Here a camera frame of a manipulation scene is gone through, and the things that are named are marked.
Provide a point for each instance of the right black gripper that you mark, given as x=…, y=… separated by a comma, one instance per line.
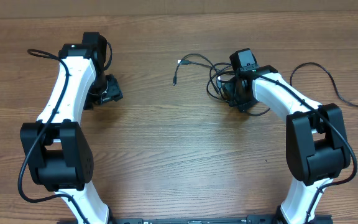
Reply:
x=244, y=106

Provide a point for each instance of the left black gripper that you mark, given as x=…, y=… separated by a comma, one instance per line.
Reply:
x=115, y=92

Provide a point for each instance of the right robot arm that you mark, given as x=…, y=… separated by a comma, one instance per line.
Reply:
x=317, y=149

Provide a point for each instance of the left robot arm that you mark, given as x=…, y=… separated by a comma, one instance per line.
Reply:
x=58, y=159

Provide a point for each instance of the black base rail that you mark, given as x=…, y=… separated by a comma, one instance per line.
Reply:
x=250, y=219

